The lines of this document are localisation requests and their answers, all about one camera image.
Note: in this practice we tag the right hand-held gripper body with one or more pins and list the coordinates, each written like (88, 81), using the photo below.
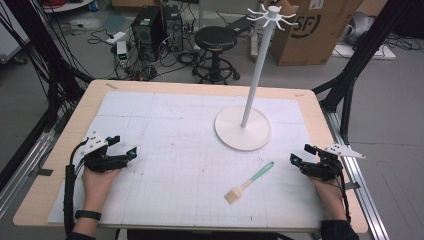
(325, 166)

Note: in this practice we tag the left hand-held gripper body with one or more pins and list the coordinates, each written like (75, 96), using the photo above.
(100, 161)

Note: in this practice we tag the white hook stand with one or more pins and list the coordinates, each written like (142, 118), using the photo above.
(257, 75)

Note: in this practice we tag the person's left hand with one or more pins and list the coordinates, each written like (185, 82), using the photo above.
(98, 186)

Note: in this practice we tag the person's right hand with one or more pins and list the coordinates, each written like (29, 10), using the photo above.
(326, 195)

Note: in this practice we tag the black tape piece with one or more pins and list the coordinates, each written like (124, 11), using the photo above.
(352, 185)
(44, 172)

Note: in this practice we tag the black wristwatch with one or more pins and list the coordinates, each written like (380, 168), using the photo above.
(87, 215)

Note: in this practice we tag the white grid mat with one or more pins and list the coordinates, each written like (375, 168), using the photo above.
(186, 160)

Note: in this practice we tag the small white device green display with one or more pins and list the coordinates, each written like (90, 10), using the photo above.
(122, 51)

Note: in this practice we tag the wooden table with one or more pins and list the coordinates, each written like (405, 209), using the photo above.
(200, 87)

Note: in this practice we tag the white power strip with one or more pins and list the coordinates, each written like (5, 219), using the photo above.
(116, 37)

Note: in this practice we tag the white flat board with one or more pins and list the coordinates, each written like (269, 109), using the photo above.
(366, 52)

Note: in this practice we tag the large black computer tower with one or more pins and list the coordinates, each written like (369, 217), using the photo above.
(146, 33)

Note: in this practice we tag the brown cardboard box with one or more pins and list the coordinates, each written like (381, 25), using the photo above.
(313, 33)

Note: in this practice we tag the slim black computer tower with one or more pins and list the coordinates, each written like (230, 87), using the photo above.
(173, 28)

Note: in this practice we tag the grey bag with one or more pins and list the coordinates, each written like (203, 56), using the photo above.
(358, 28)

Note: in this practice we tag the black round stool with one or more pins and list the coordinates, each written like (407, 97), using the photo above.
(216, 38)

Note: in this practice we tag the aluminium rail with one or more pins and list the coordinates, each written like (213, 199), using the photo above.
(360, 173)
(23, 166)

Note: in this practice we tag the black metal frame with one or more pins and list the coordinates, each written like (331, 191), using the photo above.
(360, 53)
(53, 76)

